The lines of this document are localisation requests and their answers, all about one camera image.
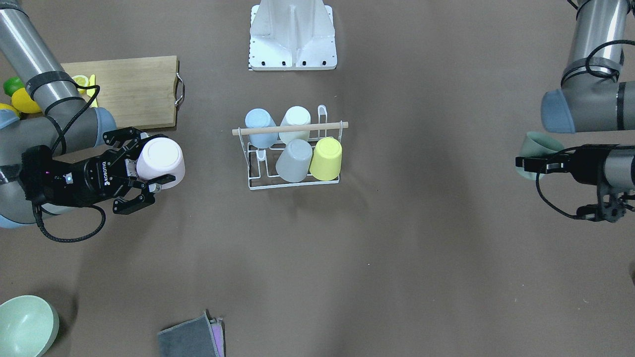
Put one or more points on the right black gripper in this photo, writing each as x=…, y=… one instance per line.
x=93, y=177

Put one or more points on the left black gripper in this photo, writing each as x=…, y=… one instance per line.
x=586, y=162

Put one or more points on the pink plastic cup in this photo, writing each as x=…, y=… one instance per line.
x=161, y=156

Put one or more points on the sage green cup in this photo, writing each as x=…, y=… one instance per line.
x=537, y=144

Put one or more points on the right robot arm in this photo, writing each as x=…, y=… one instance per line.
x=73, y=155

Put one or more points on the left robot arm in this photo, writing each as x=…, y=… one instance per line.
x=591, y=97

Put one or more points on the light blue cup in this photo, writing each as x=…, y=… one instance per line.
x=260, y=118

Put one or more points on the grey cup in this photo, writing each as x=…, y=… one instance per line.
x=294, y=162

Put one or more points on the white cup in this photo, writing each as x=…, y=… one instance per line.
x=295, y=116

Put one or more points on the yellow cup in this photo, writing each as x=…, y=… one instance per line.
x=326, y=163

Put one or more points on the bamboo cutting board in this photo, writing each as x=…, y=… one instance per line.
x=139, y=92

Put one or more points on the yellow plastic knife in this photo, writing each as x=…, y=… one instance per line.
x=91, y=92

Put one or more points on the lemon slice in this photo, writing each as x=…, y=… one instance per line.
x=82, y=82

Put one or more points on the yellow lemon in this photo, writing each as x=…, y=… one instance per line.
x=22, y=101
x=10, y=108

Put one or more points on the green lime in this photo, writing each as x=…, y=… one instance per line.
x=11, y=85

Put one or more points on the purple cloth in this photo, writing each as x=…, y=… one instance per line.
x=217, y=330

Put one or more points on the grey folded cloth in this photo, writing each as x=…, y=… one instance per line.
x=192, y=338

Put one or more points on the mint green bowl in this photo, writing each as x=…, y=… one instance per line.
x=28, y=326

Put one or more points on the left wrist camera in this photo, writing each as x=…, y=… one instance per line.
x=612, y=204

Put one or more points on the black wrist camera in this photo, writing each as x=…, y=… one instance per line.
x=32, y=174

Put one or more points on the white wire cup rack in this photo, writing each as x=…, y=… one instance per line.
x=261, y=163

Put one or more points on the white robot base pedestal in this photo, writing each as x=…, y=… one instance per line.
x=294, y=35

